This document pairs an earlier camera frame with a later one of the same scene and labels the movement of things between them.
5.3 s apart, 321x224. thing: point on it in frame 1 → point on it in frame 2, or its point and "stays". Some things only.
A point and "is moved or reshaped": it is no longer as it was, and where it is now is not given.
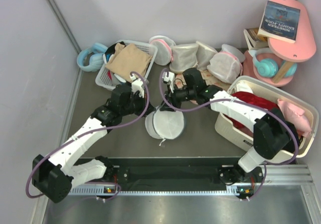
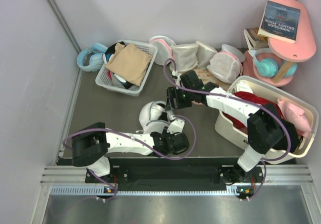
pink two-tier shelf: [304, 48] stays
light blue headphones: [97, 61] stays
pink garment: [297, 115] stays
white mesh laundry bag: [164, 124] is moved or reshaped
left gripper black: [150, 109] → [165, 133]
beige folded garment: [127, 59] stays
